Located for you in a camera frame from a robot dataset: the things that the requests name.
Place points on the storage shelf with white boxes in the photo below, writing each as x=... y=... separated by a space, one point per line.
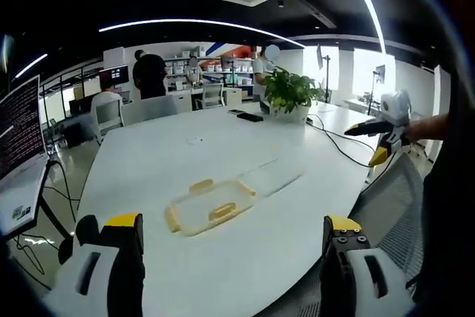
x=230 y=66

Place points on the clear container with yellow clips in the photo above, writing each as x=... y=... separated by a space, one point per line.
x=209 y=207

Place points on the white mesh office chair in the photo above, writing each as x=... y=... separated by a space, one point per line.
x=212 y=95

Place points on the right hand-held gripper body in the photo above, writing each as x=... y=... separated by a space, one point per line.
x=395 y=105

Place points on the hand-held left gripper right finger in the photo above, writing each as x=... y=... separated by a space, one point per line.
x=367 y=276

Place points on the open laptop with dark screen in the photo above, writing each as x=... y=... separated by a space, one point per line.
x=20 y=135

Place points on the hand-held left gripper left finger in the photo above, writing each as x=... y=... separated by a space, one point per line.
x=94 y=276

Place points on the short ceiling light strip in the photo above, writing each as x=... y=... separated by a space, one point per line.
x=31 y=64

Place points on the grey mesh office chair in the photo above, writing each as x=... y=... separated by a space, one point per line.
x=397 y=205

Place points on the black computer monitor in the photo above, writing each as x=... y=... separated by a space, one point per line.
x=114 y=75

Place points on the person's dark clothing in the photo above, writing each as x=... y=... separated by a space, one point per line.
x=451 y=183

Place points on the clear container lid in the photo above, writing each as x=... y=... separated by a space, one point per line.
x=272 y=177

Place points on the long ceiling light strip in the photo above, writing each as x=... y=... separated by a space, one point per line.
x=193 y=22
x=369 y=5

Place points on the green potted plant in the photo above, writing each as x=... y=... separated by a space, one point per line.
x=289 y=90

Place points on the black phone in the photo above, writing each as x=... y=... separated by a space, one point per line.
x=236 y=111
x=250 y=117

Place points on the monitor on black stand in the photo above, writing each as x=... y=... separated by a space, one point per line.
x=320 y=57

